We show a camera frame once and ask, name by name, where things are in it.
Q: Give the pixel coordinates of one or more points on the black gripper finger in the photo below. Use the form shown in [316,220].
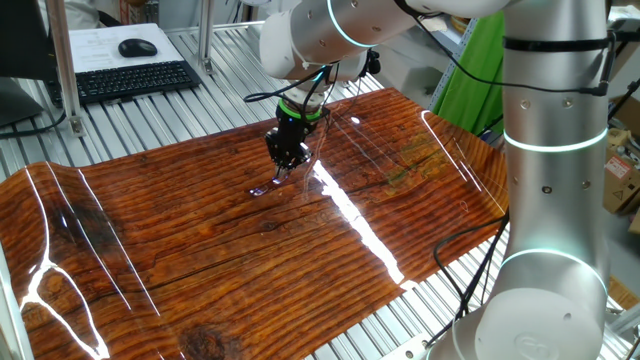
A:
[285,174]
[276,171]

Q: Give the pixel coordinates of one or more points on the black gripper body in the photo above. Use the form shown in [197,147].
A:
[290,142]

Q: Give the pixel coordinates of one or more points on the thin-framed glasses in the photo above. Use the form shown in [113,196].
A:
[259,191]

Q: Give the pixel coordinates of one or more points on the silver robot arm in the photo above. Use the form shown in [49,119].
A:
[550,200]

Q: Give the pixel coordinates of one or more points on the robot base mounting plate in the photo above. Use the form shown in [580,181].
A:
[412,350]

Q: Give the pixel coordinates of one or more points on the glossy wood-pattern mat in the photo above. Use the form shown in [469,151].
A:
[200,250]

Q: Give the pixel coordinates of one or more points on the white storage box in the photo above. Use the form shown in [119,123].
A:
[405,70]

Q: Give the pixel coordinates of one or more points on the black computer keyboard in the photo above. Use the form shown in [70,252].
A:
[125,80]

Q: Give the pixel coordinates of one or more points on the perforated metal shelf upright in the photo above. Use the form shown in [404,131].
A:
[452,65]

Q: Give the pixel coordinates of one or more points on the black computer mouse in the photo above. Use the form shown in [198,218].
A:
[137,47]

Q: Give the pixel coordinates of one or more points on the green cloth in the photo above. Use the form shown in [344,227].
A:
[470,80]

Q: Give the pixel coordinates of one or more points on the white paper pad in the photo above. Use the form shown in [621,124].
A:
[95,47]

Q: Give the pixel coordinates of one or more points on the person in white shirt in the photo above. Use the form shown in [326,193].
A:
[75,12]

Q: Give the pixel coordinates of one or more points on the black computer monitor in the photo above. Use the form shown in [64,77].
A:
[22,40]

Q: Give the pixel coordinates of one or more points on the brown cardboard box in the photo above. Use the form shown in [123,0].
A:
[622,185]

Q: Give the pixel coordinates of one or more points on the aluminium frame post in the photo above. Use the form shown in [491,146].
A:
[205,35]
[12,320]
[64,65]

